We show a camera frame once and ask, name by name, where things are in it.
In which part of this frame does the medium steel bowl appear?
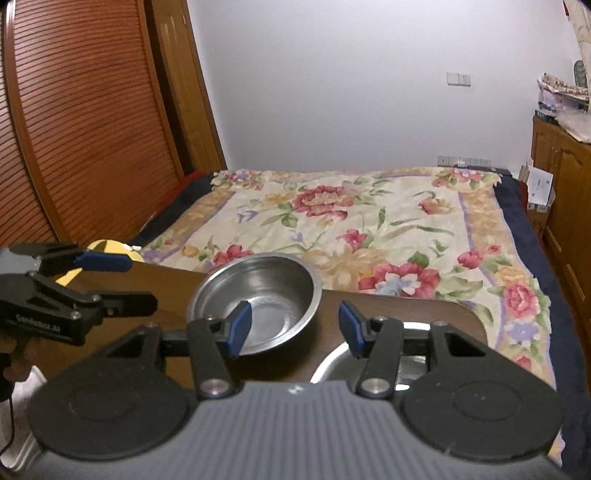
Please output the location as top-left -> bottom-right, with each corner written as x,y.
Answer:
186,253 -> 322,356

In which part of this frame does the person left hand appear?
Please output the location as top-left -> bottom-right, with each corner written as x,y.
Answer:
1,332 -> 42,383

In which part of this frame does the yellow plush toy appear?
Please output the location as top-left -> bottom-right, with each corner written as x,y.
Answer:
55,239 -> 144,286

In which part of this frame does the floral bed blanket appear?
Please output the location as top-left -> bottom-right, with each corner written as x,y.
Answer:
128,166 -> 569,467

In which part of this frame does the wooden louvered wardrobe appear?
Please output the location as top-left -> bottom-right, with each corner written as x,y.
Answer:
1,1 -> 183,246

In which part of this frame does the wooden door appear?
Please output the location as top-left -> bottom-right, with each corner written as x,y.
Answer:
144,0 -> 226,173

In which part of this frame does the wooden sideboard cabinet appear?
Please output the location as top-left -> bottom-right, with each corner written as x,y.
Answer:
530,115 -> 591,365

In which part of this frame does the white paper bag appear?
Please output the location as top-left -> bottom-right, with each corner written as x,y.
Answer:
523,165 -> 555,213

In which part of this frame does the stack of folded cloths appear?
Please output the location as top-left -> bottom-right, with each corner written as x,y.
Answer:
537,73 -> 590,124

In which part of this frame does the beige curtain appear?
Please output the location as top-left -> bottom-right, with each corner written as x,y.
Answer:
563,0 -> 591,83

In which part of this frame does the wall socket strip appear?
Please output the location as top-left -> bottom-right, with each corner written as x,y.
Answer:
437,155 -> 492,167

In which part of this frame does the white wall switch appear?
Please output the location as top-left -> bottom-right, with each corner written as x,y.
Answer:
447,72 -> 472,87

